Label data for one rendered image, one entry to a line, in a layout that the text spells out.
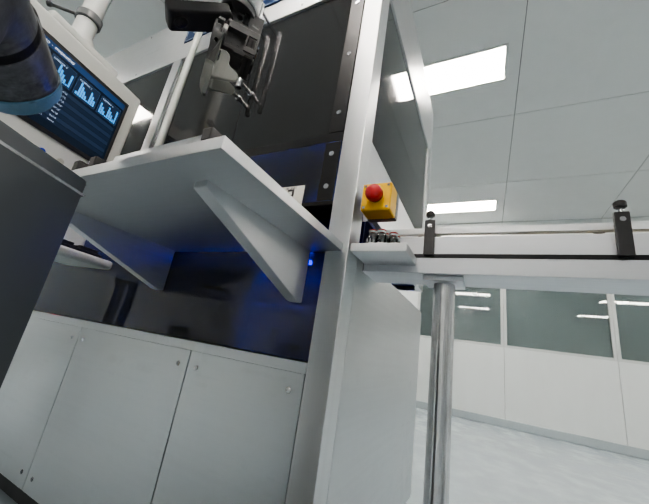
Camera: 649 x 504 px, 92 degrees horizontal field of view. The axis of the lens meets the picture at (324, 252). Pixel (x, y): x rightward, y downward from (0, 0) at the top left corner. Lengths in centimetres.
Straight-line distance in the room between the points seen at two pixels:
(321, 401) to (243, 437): 21
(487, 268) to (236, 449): 68
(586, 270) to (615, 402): 466
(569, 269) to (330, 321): 49
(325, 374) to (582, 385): 481
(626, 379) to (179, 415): 511
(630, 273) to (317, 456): 68
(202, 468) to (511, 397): 468
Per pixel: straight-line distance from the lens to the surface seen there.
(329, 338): 70
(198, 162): 49
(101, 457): 118
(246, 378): 81
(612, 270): 80
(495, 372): 524
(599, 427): 539
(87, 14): 175
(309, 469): 74
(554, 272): 78
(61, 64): 153
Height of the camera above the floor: 64
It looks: 17 degrees up
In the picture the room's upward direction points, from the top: 9 degrees clockwise
